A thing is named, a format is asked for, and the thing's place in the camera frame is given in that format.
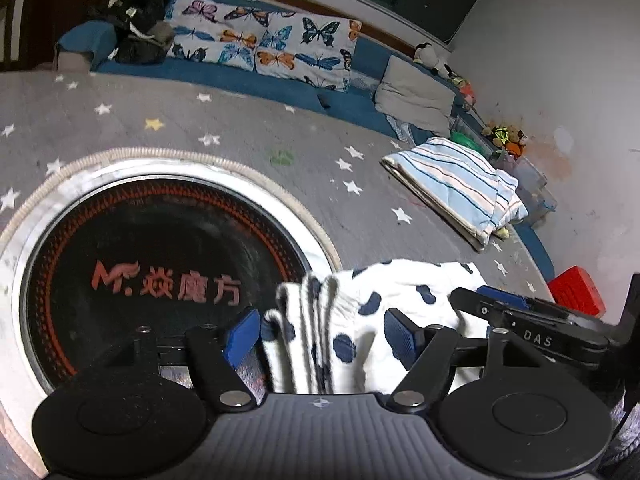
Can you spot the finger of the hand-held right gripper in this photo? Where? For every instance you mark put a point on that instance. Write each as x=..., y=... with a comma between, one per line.
x=500, y=294

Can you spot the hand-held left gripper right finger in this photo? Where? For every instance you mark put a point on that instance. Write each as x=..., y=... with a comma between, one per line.
x=400, y=338

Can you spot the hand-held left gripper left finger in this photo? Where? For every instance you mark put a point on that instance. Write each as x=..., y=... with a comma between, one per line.
x=242, y=336

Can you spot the white navy polka dot cloth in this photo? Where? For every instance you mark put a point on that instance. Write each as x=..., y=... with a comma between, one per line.
x=350, y=305

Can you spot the red plastic box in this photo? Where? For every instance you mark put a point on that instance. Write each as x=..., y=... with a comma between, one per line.
x=575, y=290

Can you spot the clear plastic bin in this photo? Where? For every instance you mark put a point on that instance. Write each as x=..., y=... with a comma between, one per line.
x=530, y=180

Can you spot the striped folded blanket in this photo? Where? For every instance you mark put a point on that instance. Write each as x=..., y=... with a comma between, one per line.
x=455, y=185

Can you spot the round black heater plate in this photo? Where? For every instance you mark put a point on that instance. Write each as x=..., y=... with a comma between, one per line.
x=150, y=260

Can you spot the yellow green toy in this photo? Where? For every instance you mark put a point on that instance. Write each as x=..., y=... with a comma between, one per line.
x=501, y=136

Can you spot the grey star print mat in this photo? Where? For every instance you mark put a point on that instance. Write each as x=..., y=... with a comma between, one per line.
x=320, y=170

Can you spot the orange white plush toy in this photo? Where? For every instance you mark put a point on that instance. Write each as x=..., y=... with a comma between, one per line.
x=462, y=85

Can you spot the grey cushion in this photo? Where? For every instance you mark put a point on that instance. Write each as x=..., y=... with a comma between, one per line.
x=415, y=92

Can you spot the black white plush toy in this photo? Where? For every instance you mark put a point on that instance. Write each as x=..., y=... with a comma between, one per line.
x=430, y=57

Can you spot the blue floor sofa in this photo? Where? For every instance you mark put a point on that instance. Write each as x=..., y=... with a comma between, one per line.
x=370, y=60

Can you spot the butterfly print pillow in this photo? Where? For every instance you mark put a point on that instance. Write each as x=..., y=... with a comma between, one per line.
x=260, y=35

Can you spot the black bag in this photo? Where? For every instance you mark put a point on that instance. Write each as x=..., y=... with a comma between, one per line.
x=142, y=20

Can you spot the dark wooden door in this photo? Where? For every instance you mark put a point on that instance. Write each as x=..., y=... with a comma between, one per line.
x=60, y=0

